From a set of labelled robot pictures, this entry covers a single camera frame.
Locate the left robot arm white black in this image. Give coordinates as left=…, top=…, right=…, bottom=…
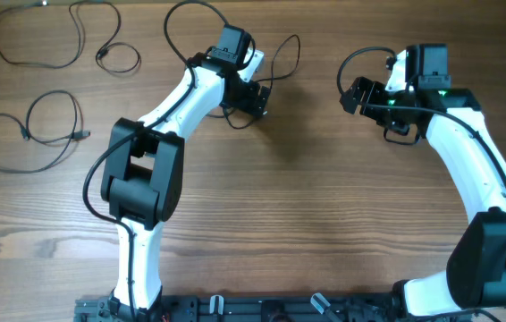
left=100, top=24, right=271, bottom=321

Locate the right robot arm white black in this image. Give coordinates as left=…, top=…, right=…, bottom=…
left=339, top=44, right=506, bottom=321

